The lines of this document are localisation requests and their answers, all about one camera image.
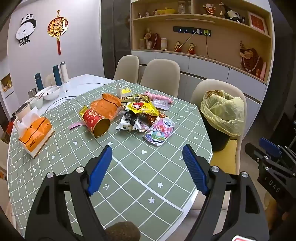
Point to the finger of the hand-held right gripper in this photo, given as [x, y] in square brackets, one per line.
[253, 151]
[269, 146]

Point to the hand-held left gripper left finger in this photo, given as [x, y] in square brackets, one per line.
[100, 169]

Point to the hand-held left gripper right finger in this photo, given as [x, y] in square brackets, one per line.
[194, 166]

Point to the black waste bin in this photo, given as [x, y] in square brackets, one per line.
[217, 141]

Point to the pink printed plastic packet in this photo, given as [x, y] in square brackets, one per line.
[161, 129]

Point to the pink paper strip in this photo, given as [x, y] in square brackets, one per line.
[76, 125]

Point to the yellow plastic bin liner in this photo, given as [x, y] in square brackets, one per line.
[222, 111]

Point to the red gold cylinder can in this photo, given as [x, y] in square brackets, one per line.
[92, 118]

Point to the white green snack packet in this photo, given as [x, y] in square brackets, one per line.
[126, 121]

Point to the orange paper wrapper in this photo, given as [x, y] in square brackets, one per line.
[104, 106]

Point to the red gold snack wrapper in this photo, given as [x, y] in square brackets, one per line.
[150, 118]

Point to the clear white plastic packet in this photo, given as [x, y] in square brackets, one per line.
[161, 103]

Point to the yellow red snack wrapper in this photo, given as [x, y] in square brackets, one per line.
[142, 107]

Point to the gold brown bar wrapper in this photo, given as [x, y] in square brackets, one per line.
[136, 99]

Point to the person's right hand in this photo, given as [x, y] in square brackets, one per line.
[274, 208]

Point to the yellow seat cushion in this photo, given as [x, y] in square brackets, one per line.
[223, 157]

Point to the green checked tablecloth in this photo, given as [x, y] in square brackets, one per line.
[138, 166]

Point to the orange tissue pack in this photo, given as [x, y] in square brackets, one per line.
[34, 135]

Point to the pink caterpillar toy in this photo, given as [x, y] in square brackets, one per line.
[159, 96]

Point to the beige dining chair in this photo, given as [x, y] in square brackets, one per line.
[208, 87]
[126, 67]
[159, 74]

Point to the small white yellow box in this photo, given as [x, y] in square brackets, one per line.
[122, 92]

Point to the large brown monkey plush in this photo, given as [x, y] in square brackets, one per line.
[251, 59]

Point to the white ceramic bowl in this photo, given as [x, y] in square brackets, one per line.
[37, 103]
[52, 93]
[41, 92]

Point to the wooden shelf cabinet unit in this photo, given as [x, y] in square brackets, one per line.
[208, 67]

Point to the white mug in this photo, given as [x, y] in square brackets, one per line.
[22, 110]

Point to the metal cup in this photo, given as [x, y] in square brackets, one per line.
[32, 93]

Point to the teal thermos bottle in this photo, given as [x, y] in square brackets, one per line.
[56, 75]

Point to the white thermos bottle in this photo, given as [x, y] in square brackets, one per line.
[64, 71]

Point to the dark blue thermos bottle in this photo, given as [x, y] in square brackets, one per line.
[39, 81]

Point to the small monkey figurine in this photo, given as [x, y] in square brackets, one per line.
[177, 46]
[191, 48]

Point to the red framed picture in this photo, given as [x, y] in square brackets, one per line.
[257, 23]

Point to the white tumbler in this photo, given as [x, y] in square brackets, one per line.
[163, 44]

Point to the green charger plug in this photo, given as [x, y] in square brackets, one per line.
[206, 32]

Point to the cream jar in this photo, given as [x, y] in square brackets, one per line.
[141, 44]

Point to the white charger plug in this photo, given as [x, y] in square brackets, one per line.
[198, 31]

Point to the brown plush bag doll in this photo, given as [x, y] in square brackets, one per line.
[153, 39]

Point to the panda bottle holder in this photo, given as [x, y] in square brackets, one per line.
[235, 16]

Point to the black power strip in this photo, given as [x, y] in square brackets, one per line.
[185, 30]

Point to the red fortune doll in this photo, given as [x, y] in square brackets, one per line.
[209, 8]

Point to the yellow boat-shaped tray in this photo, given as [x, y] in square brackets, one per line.
[165, 11]

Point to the glass jar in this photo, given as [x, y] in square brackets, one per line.
[182, 7]
[189, 6]

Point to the red gold wall ornament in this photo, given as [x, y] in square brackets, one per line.
[57, 27]

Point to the panda wall clock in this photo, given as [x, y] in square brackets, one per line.
[26, 27]

